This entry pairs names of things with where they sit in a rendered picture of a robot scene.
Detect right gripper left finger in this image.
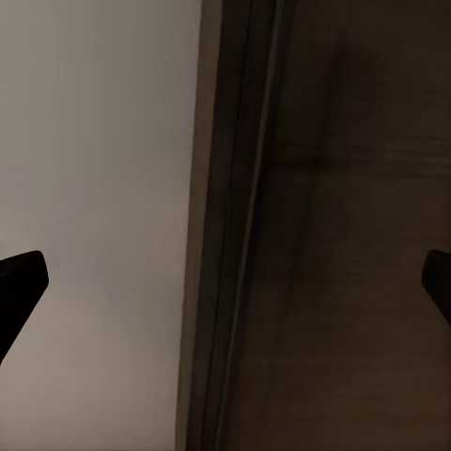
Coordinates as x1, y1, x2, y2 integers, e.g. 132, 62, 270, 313
0, 250, 49, 363

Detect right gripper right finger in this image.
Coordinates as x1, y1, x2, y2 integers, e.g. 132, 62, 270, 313
421, 249, 451, 324

